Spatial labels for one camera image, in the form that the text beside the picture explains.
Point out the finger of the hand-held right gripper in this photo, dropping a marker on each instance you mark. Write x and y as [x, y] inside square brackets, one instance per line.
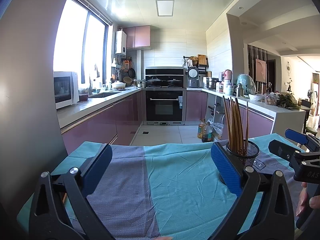
[280, 150]
[295, 135]

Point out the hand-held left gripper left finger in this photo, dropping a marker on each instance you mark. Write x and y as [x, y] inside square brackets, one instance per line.
[97, 172]

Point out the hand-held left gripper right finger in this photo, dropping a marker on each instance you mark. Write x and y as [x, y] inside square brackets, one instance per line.
[225, 170]

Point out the black mesh pen holder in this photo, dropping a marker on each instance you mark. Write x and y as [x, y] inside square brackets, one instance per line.
[250, 155]

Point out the set of bamboo chopsticks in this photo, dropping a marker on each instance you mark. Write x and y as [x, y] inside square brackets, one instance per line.
[236, 130]

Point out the person's right hand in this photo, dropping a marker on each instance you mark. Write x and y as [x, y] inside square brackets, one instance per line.
[301, 200]

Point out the dark round stool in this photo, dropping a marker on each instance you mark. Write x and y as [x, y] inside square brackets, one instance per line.
[311, 130]

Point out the purple kitchen base cabinets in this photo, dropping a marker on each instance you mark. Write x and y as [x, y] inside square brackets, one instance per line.
[100, 122]
[260, 123]

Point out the bunch of leafy greens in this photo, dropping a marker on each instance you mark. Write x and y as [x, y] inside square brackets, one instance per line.
[287, 102]

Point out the dark cooking oil bottle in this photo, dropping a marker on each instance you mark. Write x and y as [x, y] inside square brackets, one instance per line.
[207, 133]

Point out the white plastic bag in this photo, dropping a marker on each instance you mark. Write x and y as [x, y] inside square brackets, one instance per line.
[216, 130]

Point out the clear plastic food container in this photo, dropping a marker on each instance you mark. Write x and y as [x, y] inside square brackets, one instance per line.
[271, 99]

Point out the teal and grey tablecloth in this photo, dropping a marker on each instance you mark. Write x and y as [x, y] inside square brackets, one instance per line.
[187, 192]

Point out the yellow cooking oil bottle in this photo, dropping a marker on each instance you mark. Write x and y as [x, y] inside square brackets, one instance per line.
[201, 129]

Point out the white kitchen countertop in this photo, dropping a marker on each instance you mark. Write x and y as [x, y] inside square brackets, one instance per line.
[75, 110]

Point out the teal countertop appliance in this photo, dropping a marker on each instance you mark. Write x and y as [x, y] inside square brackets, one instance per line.
[246, 83]

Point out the steel vacuum flask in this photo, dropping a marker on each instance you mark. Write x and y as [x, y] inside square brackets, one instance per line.
[239, 90]

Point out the dark red bowl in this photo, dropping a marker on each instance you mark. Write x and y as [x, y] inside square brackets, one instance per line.
[83, 98]

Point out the white plastic jug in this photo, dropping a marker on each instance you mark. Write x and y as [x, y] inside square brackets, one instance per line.
[227, 87]

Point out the stainless steel stock pot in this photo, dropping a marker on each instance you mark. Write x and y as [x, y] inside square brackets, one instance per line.
[211, 83]

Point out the chrome sink faucet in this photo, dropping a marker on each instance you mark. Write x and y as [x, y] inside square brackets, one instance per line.
[92, 85]

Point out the white microwave oven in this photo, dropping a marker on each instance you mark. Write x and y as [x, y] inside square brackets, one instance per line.
[66, 90]

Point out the black built-in oven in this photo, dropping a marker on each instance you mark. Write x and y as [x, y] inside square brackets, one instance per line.
[163, 106]

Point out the white casserole pot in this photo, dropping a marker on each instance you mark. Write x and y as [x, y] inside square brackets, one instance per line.
[118, 85]

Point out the pink thermos jug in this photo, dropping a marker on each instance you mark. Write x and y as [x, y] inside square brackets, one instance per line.
[227, 75]

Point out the silver rice cooker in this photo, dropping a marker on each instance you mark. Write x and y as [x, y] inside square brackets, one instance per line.
[193, 77]

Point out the steel kettle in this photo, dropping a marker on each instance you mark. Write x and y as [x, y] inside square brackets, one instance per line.
[141, 83]

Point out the black lidded wok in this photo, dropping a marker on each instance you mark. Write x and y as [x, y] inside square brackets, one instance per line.
[154, 81]
[174, 82]

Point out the hanging black frying pan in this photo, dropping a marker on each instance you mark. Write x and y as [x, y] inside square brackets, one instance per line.
[132, 73]

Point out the wooden cutting board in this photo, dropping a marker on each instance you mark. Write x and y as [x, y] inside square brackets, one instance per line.
[202, 60]

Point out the grey refrigerator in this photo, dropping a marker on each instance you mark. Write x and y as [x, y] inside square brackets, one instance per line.
[30, 80]

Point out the black range hood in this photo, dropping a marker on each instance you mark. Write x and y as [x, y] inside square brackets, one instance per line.
[165, 72]

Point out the large kitchen window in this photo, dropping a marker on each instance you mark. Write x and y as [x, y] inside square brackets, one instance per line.
[70, 42]

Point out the rectangular ceiling light panel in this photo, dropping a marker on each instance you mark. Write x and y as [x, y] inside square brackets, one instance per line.
[165, 8]

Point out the round wall clock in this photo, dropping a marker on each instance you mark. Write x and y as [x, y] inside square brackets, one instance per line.
[289, 68]

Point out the pink framed wall painting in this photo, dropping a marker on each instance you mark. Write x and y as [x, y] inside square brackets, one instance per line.
[261, 70]

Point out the white wall water heater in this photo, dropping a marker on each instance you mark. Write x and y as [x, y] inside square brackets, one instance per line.
[121, 42]

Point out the purple upper wall cabinet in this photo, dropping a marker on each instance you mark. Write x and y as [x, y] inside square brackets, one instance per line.
[140, 37]

